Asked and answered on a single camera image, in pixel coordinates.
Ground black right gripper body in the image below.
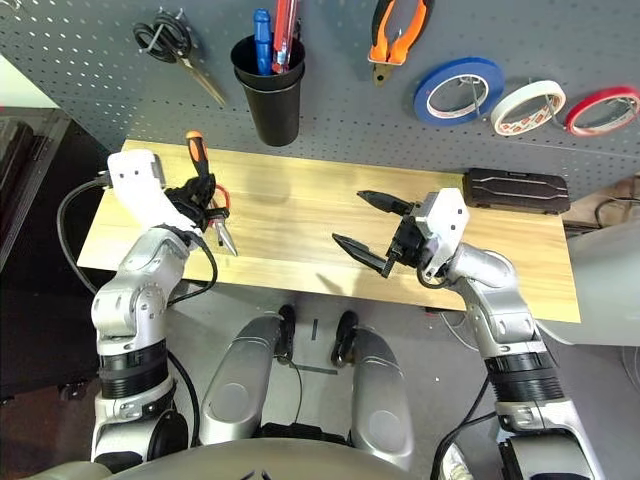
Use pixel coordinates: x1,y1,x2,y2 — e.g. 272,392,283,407
385,212,436,274

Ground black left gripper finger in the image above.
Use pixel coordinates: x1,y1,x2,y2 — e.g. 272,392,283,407
187,173,217,201
202,203,232,229

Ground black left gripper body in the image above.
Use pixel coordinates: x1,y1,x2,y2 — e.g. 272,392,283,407
164,184,211,231

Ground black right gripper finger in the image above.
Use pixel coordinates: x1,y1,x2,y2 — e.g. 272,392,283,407
356,189,422,217
331,232,397,279

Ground red handled scissors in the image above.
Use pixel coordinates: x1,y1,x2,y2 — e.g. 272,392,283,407
207,183,240,257

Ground orange black screwdriver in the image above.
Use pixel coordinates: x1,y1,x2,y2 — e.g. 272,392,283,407
184,129,217,201

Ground orange black pliers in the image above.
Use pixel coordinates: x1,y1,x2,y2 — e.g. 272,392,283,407
367,0,435,87

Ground white tape roll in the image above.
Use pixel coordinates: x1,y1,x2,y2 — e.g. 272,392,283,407
489,79,568,137

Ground dark grey pegboard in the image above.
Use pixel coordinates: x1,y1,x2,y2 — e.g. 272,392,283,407
0,0,640,201

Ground blue tape roll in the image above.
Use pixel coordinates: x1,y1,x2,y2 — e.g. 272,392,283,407
412,56,506,126

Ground black cup holder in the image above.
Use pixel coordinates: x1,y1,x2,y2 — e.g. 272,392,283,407
233,62,306,148

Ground black tool case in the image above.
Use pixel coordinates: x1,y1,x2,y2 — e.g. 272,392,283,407
462,167,572,216

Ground black plastic cup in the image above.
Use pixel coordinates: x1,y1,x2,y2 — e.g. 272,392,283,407
229,33,307,91

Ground silver right robot leg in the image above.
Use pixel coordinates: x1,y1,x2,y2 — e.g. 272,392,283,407
332,310,416,471

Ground silver robot leg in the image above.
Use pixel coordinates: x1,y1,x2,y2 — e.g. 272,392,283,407
332,310,416,471
199,305,296,446

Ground silver scissors peg hook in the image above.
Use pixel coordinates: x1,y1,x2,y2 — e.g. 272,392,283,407
152,7,184,54

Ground silver left robot leg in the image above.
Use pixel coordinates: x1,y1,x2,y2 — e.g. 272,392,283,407
199,305,296,446

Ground black ribbed hard case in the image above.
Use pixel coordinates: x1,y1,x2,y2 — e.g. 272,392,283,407
0,117,39,211

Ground black rolling cabinet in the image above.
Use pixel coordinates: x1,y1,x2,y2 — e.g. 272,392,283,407
0,107,121,401

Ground light grey side table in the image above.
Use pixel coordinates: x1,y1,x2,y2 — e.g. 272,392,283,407
537,219,640,347

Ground red tape roll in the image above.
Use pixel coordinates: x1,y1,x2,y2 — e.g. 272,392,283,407
564,85,640,138

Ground white bystander shoe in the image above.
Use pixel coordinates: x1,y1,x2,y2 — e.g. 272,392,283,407
442,442,471,480

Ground grey robot torso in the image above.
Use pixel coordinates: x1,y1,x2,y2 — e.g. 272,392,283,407
29,438,451,480

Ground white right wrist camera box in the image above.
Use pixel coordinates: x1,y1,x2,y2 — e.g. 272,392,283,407
417,187,470,269

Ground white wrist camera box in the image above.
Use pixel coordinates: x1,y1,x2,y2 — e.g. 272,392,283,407
106,148,196,236
417,187,470,269

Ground thin black left wrist cable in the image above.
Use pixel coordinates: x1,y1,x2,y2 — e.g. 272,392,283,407
167,232,220,307

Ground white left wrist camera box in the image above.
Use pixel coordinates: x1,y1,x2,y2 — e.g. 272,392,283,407
106,148,196,236

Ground black handled scissors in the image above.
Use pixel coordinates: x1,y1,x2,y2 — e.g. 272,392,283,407
132,10,229,107

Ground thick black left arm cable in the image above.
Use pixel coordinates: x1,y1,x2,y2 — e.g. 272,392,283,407
55,172,119,296

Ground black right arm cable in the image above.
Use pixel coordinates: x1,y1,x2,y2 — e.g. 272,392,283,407
429,377,499,480

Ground black coiled cable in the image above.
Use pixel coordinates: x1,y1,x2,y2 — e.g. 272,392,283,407
594,196,640,227

